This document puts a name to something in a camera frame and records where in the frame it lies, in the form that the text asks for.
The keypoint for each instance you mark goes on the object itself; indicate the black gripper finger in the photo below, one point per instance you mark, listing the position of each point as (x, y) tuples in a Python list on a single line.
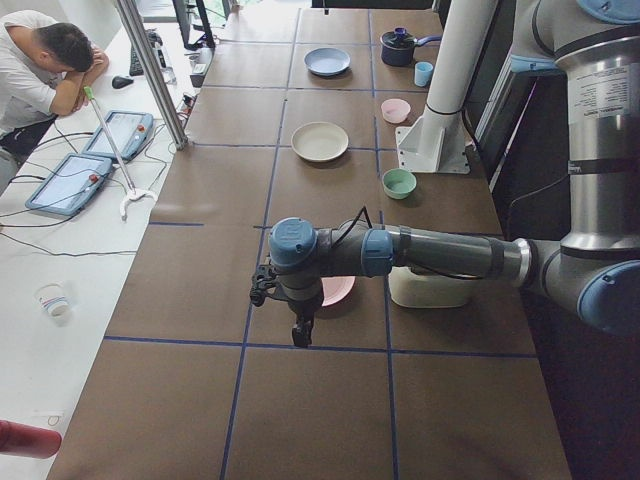
[(302, 335)]

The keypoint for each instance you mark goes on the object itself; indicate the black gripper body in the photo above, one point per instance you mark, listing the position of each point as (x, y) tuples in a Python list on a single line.
[(302, 313)]

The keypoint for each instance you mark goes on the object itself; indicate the pink plate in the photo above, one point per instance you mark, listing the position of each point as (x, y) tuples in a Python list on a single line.
[(336, 289)]

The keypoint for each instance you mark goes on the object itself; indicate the blue plate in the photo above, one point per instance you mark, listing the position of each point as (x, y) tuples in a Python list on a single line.
[(327, 62)]

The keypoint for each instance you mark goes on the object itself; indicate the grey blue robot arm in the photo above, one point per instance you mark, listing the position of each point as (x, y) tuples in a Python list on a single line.
[(594, 270)]

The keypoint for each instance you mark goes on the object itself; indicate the cream toaster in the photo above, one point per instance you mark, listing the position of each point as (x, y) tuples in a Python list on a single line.
[(412, 290)]

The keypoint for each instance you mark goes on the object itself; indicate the green bowl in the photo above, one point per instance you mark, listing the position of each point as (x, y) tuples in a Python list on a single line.
[(398, 183)]

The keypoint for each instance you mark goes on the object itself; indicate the cream plate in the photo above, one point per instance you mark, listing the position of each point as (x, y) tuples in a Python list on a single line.
[(319, 141)]

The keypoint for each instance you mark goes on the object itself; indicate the white reacher grabber stick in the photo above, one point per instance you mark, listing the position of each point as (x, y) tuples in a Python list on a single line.
[(132, 194)]

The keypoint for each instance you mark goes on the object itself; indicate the pink bowl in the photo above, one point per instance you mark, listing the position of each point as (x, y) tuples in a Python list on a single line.
[(395, 110)]

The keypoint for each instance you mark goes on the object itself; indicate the paper cup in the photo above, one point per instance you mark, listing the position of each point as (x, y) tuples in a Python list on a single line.
[(53, 300)]

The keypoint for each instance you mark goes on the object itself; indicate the light blue cup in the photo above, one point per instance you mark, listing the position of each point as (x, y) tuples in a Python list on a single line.
[(423, 71)]

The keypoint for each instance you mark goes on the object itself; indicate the near teach pendant tablet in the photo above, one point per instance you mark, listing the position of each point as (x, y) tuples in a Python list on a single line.
[(71, 185)]

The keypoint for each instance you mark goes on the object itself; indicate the dark blue pot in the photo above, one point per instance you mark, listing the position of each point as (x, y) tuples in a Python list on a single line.
[(398, 46)]

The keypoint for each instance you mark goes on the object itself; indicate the black monitor stand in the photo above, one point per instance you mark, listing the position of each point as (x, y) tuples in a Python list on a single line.
[(194, 25)]

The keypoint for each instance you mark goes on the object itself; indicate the black keyboard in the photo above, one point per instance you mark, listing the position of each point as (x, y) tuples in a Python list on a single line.
[(135, 66)]

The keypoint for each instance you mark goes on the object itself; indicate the black computer mouse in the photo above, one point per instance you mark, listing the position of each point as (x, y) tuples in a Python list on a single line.
[(120, 82)]

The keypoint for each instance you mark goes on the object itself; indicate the red cylinder object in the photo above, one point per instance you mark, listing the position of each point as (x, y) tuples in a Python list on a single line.
[(28, 441)]

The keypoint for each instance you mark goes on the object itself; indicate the man in white shirt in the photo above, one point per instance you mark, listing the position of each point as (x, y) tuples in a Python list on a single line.
[(45, 67)]

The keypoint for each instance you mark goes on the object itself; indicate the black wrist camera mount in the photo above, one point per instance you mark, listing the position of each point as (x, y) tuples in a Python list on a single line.
[(265, 284)]

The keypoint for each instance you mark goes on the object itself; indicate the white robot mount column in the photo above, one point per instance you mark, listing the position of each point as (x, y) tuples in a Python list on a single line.
[(435, 143)]

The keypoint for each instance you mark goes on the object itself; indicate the aluminium frame post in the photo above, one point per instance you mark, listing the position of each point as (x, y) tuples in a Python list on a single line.
[(132, 22)]

